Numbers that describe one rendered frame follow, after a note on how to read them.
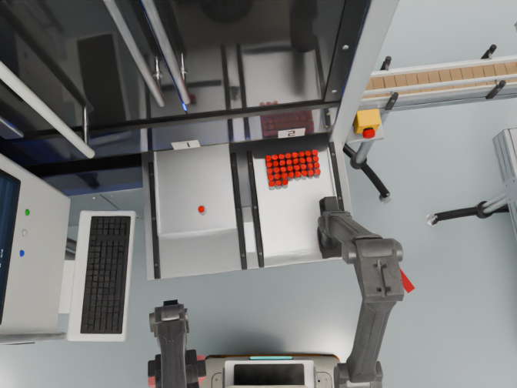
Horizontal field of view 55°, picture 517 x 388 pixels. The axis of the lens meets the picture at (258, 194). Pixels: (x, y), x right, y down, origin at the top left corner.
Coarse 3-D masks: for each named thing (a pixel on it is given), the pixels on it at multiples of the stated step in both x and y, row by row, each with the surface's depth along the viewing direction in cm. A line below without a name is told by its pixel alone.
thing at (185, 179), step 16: (224, 144) 174; (160, 160) 173; (176, 160) 173; (192, 160) 172; (208, 160) 172; (224, 160) 172; (160, 176) 171; (176, 176) 171; (192, 176) 171; (208, 176) 171; (224, 176) 171; (160, 192) 170; (176, 192) 170; (192, 192) 170; (208, 192) 169; (224, 192) 169; (160, 208) 168; (176, 208) 168; (192, 208) 168; (208, 208) 168; (224, 208) 168; (160, 224) 167; (176, 224) 167; (192, 224) 167; (208, 224) 166; (224, 224) 166
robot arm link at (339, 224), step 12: (324, 216) 137; (336, 216) 130; (348, 216) 129; (336, 228) 125; (348, 228) 114; (360, 228) 112; (348, 240) 103; (396, 240) 102; (348, 252) 98; (396, 252) 98; (348, 264) 99
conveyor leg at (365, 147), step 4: (384, 112) 189; (388, 112) 189; (384, 116) 192; (384, 120) 196; (364, 144) 224; (368, 144) 222; (372, 144) 224; (360, 148) 231; (364, 148) 227; (368, 148) 226; (360, 152) 235; (364, 152) 232; (368, 152) 234; (356, 156) 242; (360, 156) 238; (364, 156) 238; (356, 160) 245; (360, 160) 243
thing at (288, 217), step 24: (264, 168) 171; (264, 192) 169; (288, 192) 168; (312, 192) 168; (264, 216) 167; (288, 216) 166; (312, 216) 166; (264, 240) 164; (288, 240) 164; (312, 240) 164
